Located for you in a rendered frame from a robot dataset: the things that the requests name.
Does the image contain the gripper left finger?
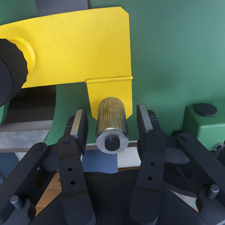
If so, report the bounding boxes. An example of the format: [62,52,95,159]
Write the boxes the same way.
[0,109,96,225]

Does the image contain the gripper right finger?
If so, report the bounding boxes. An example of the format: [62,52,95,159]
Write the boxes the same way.
[129,104,225,225]

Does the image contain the yellow outrigger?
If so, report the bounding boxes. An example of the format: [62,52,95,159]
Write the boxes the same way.
[0,6,133,120]

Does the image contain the green trolley body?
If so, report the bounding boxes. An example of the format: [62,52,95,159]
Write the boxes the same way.
[0,0,225,152]

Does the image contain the green block with black disc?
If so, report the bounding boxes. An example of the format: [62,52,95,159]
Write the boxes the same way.
[182,103,225,152]

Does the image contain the black knurled knob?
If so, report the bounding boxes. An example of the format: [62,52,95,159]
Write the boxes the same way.
[0,38,29,107]

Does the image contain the knurled steel handle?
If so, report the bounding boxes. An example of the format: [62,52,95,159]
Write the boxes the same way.
[95,97,129,155]

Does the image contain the grey steel rail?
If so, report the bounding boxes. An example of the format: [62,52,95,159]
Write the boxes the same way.
[0,87,57,153]

